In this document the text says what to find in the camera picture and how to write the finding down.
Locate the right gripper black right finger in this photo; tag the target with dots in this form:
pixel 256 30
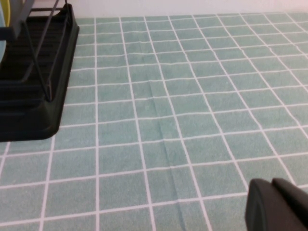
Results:
pixel 293 204

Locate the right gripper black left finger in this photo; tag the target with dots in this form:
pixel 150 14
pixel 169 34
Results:
pixel 260 207

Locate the black dish drying rack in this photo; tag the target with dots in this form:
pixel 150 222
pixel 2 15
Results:
pixel 36 120

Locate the yellow plate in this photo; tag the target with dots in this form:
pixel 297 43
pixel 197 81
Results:
pixel 8 9

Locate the light blue plate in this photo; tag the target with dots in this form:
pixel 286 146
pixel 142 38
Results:
pixel 2 14

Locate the green checked tablecloth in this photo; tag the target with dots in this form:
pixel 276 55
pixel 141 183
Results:
pixel 168 96

